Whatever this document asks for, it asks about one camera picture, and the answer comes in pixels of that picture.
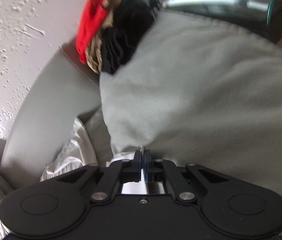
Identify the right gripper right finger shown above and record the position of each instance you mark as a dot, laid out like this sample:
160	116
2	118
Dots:
165	171

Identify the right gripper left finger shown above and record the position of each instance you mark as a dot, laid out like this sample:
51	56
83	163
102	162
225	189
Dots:
113	177

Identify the white t-shirt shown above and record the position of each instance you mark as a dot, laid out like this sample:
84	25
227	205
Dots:
68	154

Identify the grey sofa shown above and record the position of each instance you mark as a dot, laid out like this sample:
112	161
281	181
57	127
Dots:
63	92

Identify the beige folded garment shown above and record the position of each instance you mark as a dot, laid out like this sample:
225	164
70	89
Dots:
93	51

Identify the black folded garments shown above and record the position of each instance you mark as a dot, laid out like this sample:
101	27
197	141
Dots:
131	20

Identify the red folded garment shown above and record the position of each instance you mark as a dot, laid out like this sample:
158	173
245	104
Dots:
91	22

